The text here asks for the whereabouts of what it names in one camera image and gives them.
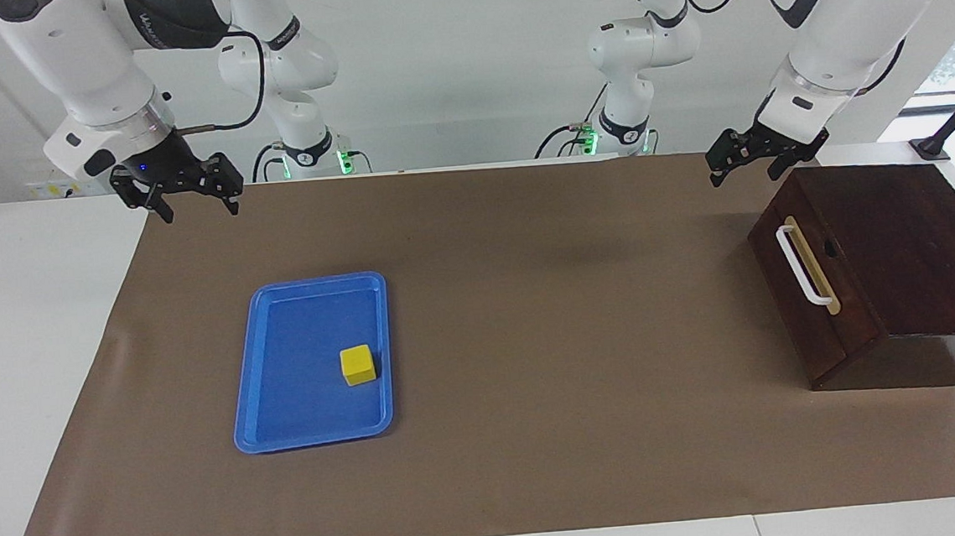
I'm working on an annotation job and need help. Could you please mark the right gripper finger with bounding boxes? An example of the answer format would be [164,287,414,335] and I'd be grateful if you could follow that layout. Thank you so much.
[200,151,247,220]
[109,173,176,230]

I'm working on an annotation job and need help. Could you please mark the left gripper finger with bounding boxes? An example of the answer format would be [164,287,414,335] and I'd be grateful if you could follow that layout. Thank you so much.
[766,148,811,182]
[703,127,764,190]

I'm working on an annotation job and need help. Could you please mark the wooden drawer with white handle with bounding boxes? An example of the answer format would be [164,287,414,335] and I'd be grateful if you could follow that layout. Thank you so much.
[745,185,891,393]

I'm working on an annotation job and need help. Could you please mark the yellow cube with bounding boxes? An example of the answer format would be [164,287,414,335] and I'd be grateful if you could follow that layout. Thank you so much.
[340,343,379,388]

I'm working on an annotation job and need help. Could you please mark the dark wooden cabinet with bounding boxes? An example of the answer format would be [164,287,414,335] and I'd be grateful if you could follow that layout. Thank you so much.
[743,155,955,398]

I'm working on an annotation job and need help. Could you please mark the blue plastic tray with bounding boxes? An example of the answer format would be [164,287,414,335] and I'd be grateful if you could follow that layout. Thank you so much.
[222,270,398,456]

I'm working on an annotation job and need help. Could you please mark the brown table mat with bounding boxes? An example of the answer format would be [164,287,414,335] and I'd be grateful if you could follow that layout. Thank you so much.
[0,131,955,536]

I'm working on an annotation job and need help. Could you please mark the black base cable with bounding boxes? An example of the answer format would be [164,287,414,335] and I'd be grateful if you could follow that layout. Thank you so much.
[249,142,289,185]
[527,82,610,161]

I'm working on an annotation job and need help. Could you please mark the white wall socket box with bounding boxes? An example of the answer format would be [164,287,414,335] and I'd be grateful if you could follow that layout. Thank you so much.
[23,173,74,202]

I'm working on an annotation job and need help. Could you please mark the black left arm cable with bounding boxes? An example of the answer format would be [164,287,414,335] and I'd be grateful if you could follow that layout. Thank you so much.
[672,0,913,112]

